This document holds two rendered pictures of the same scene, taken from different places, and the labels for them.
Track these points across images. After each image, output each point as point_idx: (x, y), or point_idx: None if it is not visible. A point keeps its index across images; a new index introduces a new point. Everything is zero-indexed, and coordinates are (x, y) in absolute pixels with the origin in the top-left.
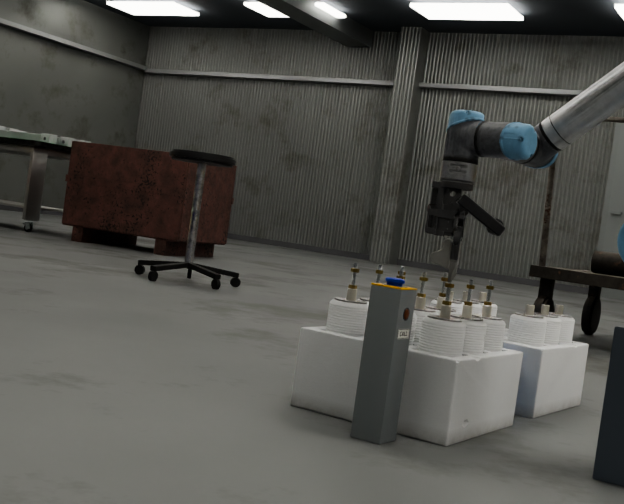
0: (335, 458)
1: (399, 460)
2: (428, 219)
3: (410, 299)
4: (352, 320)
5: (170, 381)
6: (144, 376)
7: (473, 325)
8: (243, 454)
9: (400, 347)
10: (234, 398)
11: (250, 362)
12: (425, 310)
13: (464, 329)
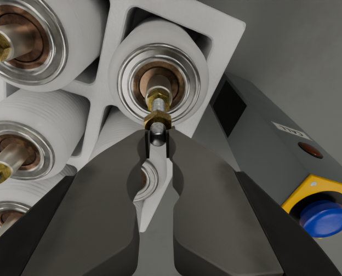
0: (321, 106)
1: (304, 56)
2: None
3: (319, 165)
4: (138, 206)
5: (146, 240)
6: (146, 251)
7: (73, 10)
8: (335, 157)
9: (283, 121)
10: (163, 203)
11: None
12: (43, 139)
13: (174, 30)
